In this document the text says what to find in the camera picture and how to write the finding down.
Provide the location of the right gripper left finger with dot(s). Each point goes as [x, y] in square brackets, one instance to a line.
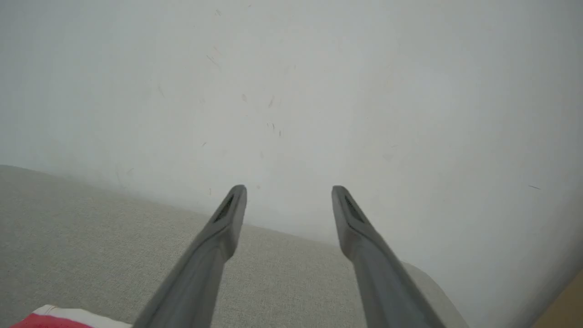
[205, 269]

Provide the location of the red garment with white trim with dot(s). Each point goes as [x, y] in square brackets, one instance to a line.
[50, 321]

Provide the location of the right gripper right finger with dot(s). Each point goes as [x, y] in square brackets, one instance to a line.
[378, 278]

